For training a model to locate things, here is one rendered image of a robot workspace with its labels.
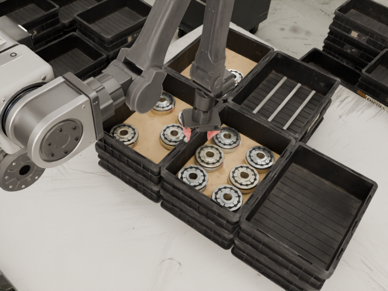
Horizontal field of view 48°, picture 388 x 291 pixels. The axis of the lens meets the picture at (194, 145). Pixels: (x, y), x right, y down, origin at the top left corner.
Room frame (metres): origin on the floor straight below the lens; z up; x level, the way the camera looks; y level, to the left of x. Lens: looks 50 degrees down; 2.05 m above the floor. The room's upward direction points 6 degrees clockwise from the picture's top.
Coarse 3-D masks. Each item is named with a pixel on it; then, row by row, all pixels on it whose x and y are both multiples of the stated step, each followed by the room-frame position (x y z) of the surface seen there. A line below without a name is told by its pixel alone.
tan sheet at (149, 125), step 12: (180, 108) 1.19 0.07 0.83; (132, 120) 1.10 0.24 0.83; (144, 120) 1.11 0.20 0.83; (156, 120) 1.12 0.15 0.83; (168, 120) 1.12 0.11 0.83; (144, 132) 1.05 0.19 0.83; (156, 132) 1.06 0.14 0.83; (144, 144) 0.99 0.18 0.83; (156, 144) 1.00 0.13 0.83; (156, 156) 0.94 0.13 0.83
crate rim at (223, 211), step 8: (224, 104) 1.14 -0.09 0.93; (240, 112) 1.11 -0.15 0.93; (256, 120) 1.08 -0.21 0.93; (272, 128) 1.05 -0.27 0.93; (192, 136) 0.97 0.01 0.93; (288, 136) 1.02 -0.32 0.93; (184, 144) 0.93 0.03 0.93; (176, 152) 0.89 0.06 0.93; (168, 160) 0.86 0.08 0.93; (280, 160) 0.91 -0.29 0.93; (272, 168) 0.87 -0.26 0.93; (168, 176) 0.79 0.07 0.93; (176, 176) 0.80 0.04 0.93; (264, 176) 0.83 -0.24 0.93; (176, 184) 0.78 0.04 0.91; (184, 184) 0.77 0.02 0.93; (192, 192) 0.75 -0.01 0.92; (200, 192) 0.75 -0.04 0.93; (256, 192) 0.77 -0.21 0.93; (200, 200) 0.73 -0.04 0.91; (208, 200) 0.72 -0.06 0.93; (248, 200) 0.74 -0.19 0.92; (216, 208) 0.70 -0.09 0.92; (224, 208) 0.70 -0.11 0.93; (240, 208) 0.70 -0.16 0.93; (232, 216) 0.67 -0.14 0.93; (240, 216) 0.68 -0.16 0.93
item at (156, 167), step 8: (168, 72) 1.28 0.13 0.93; (184, 80) 1.25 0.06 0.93; (104, 136) 0.93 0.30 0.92; (112, 136) 0.93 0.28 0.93; (120, 144) 0.90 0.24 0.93; (128, 152) 0.88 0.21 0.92; (136, 152) 0.87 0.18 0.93; (144, 160) 0.85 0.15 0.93; (152, 168) 0.83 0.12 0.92; (160, 168) 0.83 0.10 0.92
